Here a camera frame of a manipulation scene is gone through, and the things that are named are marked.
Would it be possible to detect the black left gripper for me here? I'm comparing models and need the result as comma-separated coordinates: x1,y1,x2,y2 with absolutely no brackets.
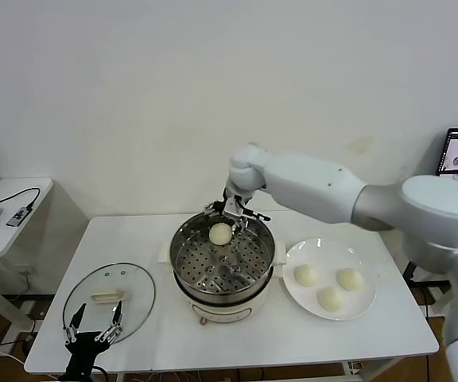
62,300,126,381

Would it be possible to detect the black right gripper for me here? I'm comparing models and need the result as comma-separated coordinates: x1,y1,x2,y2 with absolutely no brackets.
202,201,272,240

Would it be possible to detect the white steamed baozi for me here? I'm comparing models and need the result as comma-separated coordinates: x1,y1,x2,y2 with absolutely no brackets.
208,223,231,246
316,286,344,312
336,268,364,291
293,265,319,287

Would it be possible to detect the glass pot lid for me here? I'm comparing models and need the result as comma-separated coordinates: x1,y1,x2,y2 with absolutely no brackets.
62,261,157,349

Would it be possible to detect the steel perforated steamer basket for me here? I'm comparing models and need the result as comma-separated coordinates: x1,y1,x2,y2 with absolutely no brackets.
157,209,287,302

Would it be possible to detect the white floor power strip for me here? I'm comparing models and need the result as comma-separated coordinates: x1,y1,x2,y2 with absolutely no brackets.
0,336,35,357

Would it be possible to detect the cream electric cooker base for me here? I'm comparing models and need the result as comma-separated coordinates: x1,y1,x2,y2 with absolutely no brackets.
159,260,285,328

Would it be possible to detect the white round plate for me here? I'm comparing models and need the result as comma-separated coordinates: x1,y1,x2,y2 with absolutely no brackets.
282,237,378,322

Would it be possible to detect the grey usb hub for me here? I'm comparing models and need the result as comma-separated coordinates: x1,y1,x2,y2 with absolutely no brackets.
6,206,31,228

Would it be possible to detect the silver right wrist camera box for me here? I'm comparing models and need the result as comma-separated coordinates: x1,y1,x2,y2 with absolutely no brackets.
223,195,244,216

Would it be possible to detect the black usb hub cable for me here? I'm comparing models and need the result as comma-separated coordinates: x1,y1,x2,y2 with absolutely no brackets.
0,188,42,212

